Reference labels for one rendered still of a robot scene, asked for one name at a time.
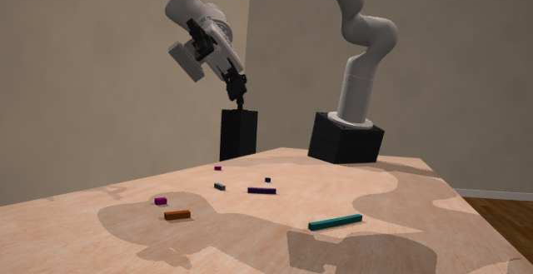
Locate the orange rod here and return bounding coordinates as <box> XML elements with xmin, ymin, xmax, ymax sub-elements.
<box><xmin>164</xmin><ymin>210</ymin><xmax>191</xmax><ymax>221</ymax></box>

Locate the turquoise rod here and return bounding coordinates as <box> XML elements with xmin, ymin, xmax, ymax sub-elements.
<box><xmin>308</xmin><ymin>214</ymin><xmax>362</xmax><ymax>231</ymax></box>

